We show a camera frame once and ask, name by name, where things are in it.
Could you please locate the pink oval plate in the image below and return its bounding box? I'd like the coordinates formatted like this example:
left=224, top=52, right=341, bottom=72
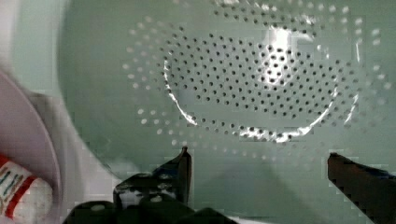
left=0, top=74, right=62, bottom=224

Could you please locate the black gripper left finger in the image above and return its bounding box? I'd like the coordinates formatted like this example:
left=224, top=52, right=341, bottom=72
left=113, top=147, right=192, bottom=209

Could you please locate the green oval plastic strainer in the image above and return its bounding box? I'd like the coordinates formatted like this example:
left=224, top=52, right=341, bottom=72
left=12, top=0, right=396, bottom=224

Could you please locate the red ketchup bottle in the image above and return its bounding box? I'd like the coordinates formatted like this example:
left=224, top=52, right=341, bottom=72
left=0, top=155, right=53, bottom=224

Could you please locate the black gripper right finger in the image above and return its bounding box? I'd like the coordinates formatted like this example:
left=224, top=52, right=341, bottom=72
left=327, top=152, right=396, bottom=224

